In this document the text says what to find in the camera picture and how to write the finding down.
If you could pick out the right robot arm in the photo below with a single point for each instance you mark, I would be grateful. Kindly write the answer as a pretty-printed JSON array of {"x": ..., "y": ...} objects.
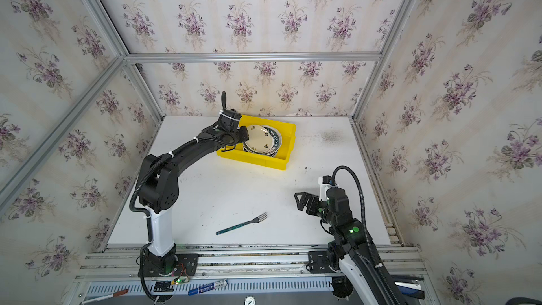
[{"x": 352, "y": 251}]

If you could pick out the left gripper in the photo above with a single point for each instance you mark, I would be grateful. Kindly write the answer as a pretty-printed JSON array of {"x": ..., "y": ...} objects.
[{"x": 239, "y": 134}]

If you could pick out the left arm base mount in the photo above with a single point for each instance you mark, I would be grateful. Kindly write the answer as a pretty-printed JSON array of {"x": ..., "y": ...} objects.
[{"x": 175, "y": 267}]

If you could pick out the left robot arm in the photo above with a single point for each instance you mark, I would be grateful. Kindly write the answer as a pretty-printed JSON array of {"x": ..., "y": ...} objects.
[{"x": 157, "y": 187}]

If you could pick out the cream floral plate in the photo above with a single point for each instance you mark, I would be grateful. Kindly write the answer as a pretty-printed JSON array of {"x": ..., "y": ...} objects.
[{"x": 259, "y": 139}]

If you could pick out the red white marker pen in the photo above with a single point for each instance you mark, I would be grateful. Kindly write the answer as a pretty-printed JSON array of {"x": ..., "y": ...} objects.
[{"x": 105, "y": 297}]

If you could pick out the green-handled fork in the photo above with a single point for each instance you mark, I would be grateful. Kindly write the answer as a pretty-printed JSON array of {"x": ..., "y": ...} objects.
[{"x": 255, "y": 220}]

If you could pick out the green text-rimmed white plate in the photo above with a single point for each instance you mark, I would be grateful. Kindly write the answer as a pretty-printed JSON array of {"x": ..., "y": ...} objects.
[{"x": 277, "y": 143}]

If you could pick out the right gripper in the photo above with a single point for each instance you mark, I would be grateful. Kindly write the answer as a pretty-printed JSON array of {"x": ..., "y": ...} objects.
[{"x": 315, "y": 203}]

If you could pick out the blue marker pen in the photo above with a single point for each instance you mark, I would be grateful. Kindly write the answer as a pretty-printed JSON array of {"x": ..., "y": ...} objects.
[{"x": 207, "y": 288}]

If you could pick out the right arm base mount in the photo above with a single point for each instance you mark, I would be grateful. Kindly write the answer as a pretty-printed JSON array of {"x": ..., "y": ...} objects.
[{"x": 327, "y": 261}]

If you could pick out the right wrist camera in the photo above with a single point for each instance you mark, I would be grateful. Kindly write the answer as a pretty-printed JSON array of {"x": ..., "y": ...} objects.
[{"x": 325, "y": 183}]

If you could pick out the yellow plastic bin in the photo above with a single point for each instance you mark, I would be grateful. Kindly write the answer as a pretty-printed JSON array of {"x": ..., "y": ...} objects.
[{"x": 280, "y": 160}]

